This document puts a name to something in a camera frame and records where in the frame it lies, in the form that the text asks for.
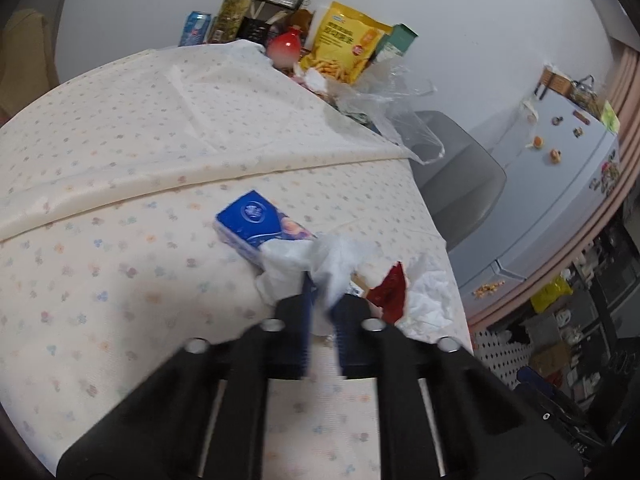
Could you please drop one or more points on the clear plastic bag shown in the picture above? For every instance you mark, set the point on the clear plastic bag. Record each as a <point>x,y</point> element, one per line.
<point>395,100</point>

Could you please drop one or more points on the brown cloth covered chair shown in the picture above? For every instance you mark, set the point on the brown cloth covered chair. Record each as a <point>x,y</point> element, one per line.
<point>25,50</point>

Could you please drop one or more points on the light green box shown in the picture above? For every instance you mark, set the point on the light green box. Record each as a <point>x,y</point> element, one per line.
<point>610,117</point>

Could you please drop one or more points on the black chopstick holder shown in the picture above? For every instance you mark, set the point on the black chopstick holder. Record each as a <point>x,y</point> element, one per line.
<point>255,30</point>

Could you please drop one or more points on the blue tissue packet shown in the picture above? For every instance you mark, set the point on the blue tissue packet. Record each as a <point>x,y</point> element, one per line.
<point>255,220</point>

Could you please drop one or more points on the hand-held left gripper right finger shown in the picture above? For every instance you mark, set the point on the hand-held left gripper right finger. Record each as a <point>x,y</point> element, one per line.
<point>340,330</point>

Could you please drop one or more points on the tea bottle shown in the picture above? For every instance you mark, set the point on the tea bottle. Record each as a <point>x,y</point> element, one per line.
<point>230,15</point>

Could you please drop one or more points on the white refrigerator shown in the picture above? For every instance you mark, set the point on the white refrigerator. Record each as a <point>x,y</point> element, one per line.
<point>545,195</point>

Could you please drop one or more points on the small red packet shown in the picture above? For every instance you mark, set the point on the small red packet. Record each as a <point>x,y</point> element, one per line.
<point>392,292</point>

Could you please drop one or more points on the yellow plastic bag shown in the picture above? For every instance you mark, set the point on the yellow plastic bag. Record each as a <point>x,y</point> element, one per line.
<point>550,295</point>

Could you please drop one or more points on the grey chair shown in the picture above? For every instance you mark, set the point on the grey chair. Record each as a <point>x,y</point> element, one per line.
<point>460,180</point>

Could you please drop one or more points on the blue drink can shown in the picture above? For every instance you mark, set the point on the blue drink can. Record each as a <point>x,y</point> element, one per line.
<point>196,27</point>

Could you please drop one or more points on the green carton box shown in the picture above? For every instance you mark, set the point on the green carton box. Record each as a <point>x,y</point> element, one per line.
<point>397,42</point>

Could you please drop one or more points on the floral tablecloth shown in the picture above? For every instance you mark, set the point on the floral tablecloth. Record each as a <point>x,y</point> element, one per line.
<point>125,210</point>

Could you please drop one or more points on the white pegboard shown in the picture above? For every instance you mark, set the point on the white pegboard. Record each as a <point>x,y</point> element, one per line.
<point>495,355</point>

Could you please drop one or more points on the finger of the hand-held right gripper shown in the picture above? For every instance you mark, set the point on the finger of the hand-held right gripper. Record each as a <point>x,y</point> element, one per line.
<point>529,376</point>

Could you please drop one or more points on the brown storage basket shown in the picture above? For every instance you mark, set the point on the brown storage basket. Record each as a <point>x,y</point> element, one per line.
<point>555,82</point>

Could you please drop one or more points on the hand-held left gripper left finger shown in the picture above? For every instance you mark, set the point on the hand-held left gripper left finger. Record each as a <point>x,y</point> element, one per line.
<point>305,320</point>

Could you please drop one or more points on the red and white vase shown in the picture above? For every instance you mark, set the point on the red and white vase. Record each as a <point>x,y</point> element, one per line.
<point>282,47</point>

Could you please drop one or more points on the yellow snack bag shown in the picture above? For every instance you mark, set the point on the yellow snack bag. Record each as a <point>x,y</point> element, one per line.
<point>345,40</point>

